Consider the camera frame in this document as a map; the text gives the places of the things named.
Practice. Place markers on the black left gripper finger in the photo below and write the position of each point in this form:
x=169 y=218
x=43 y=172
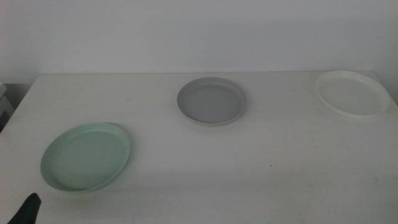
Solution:
x=27 y=211

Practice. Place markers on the pale green shallow bowl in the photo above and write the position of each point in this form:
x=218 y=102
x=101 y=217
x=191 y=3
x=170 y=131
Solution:
x=84 y=158

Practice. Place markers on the grey shallow bowl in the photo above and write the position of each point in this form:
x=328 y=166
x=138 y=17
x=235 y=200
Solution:
x=211 y=102

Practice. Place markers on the white shallow bowl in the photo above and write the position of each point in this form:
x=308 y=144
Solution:
x=351 y=96

